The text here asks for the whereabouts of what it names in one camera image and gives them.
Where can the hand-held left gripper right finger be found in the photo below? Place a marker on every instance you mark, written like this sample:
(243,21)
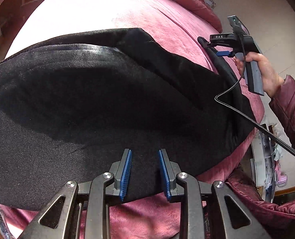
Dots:
(163,174)

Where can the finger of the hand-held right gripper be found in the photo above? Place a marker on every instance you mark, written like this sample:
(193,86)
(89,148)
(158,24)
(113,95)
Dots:
(223,53)
(203,42)

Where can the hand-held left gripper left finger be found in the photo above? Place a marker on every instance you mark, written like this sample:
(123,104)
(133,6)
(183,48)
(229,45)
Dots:
(126,174)

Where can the black pants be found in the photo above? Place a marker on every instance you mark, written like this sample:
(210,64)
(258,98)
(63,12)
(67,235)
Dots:
(87,104)

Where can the person's right forearm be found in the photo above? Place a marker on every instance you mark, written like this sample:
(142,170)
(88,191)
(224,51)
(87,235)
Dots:
(291,104)

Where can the person's right hand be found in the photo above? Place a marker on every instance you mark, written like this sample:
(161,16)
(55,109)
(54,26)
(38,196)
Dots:
(268,74)

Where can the red pillow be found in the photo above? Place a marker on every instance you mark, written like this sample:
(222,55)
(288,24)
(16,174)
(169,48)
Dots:
(187,0)

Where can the pink fleece blanket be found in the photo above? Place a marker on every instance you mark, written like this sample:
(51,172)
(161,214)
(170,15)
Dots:
(162,22)

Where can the person's maroon jacket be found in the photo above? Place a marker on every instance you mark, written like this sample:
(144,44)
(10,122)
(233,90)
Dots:
(262,209)

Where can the floral printed bed cloth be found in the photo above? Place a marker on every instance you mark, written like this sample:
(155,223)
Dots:
(5,224)

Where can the brown wooden wardrobe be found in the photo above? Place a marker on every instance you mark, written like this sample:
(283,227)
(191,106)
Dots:
(18,10)

